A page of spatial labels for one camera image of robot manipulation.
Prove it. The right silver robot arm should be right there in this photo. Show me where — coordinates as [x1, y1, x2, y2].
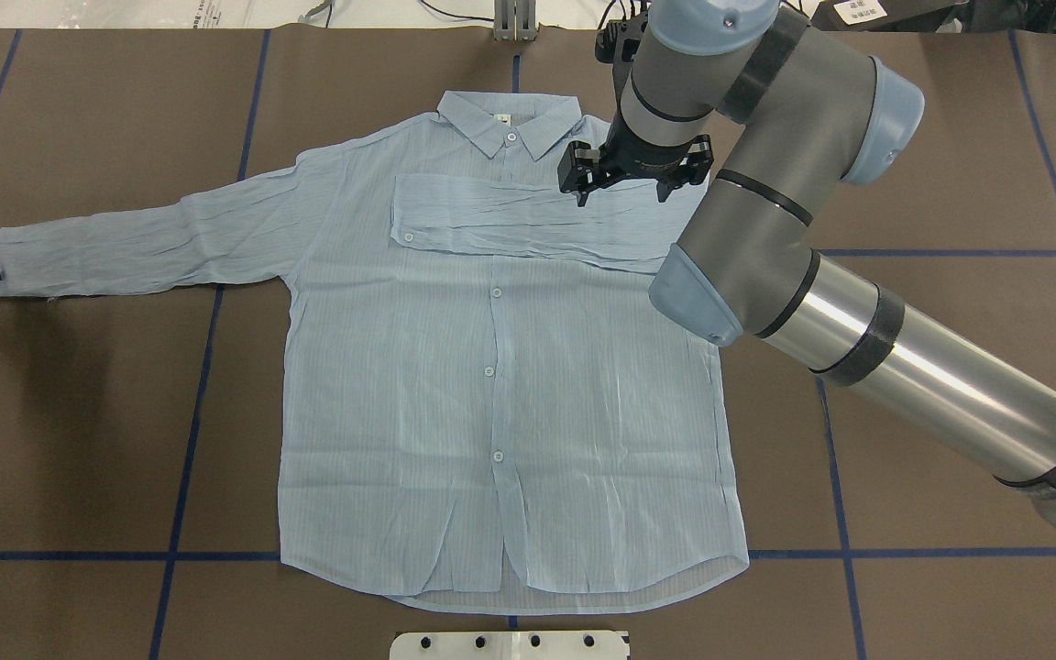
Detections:
[598, 1, 1056, 553]

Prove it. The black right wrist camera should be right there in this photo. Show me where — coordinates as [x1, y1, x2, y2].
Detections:
[557, 139, 602, 193]

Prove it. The light blue button-up shirt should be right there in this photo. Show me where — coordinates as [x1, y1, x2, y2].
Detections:
[0, 91, 750, 615]

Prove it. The aluminium frame post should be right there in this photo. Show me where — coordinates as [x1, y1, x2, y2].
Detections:
[493, 0, 539, 42]

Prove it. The black labelled box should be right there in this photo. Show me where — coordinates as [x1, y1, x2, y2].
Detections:
[810, 1, 965, 33]

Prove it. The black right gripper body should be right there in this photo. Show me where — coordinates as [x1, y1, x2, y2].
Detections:
[598, 137, 715, 199]

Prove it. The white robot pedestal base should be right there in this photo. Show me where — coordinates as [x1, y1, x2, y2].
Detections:
[389, 630, 631, 659]

